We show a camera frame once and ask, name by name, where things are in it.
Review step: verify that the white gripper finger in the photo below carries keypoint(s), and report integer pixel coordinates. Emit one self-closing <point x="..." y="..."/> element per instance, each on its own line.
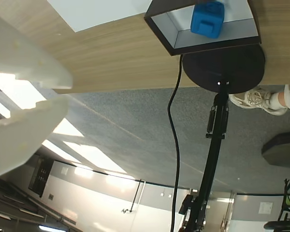
<point x="19" y="137"/>
<point x="21" y="55"/>

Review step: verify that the blue cube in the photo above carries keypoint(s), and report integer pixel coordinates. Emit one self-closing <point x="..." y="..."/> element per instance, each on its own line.
<point x="207" y="21"/>

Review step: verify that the brown box white inside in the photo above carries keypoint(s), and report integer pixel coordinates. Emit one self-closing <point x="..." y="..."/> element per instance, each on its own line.
<point x="183" y="41"/>

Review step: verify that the white paper sheet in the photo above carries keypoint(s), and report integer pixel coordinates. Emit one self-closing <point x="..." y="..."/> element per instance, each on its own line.
<point x="91" y="12"/>

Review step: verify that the person's shoe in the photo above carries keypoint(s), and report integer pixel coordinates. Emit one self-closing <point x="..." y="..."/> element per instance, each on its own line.
<point x="253" y="99"/>

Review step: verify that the black chair seat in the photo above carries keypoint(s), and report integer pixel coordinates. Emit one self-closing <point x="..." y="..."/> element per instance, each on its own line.
<point x="282" y="149"/>

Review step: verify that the black exercise equipment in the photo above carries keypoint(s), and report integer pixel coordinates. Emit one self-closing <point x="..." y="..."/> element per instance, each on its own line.
<point x="280" y="226"/>

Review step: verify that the black wall panel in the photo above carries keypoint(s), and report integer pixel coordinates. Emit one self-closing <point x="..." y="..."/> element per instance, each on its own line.
<point x="39" y="176"/>

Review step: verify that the black camera stand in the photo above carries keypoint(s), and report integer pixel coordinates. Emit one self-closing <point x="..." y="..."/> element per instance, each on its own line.
<point x="222" y="70"/>

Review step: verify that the white wall notice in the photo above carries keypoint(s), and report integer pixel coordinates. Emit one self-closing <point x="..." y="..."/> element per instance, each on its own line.
<point x="265" y="207"/>

